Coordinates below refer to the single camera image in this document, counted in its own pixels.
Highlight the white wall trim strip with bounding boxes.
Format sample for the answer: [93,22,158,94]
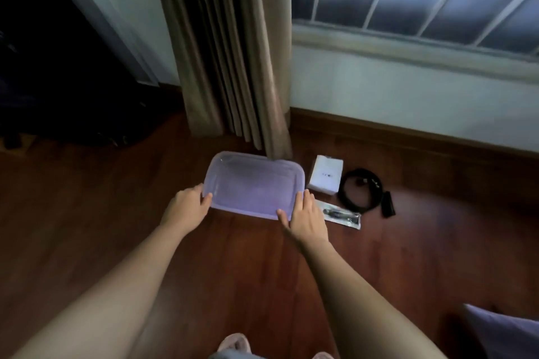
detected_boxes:
[33,0,160,87]

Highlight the purple plastic container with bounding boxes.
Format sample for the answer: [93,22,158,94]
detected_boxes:
[203,150,306,220]

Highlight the purple cushion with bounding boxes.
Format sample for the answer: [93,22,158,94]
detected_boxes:
[461,303,539,359]

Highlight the packaged black tool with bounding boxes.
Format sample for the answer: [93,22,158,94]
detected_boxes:
[313,199,362,231]

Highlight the small white box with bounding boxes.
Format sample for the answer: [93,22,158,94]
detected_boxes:
[306,155,344,196]

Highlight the black belt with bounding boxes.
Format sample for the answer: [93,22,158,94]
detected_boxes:
[338,168,385,214]

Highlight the white window trim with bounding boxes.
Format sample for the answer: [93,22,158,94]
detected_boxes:
[291,20,539,85]

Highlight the person's left hand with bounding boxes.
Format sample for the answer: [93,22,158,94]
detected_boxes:
[159,183,213,238]

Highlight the person's right forearm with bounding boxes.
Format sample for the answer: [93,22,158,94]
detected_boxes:
[303,241,447,359]

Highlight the brown curtain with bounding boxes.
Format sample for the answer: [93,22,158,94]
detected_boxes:
[147,0,294,161]

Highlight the small black cylinder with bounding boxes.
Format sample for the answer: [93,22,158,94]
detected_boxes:
[381,190,396,218]

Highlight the person's right hand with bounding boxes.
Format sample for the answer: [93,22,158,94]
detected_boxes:
[276,188,330,248]

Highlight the person's left forearm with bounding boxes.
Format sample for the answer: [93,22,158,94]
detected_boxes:
[10,224,186,359]

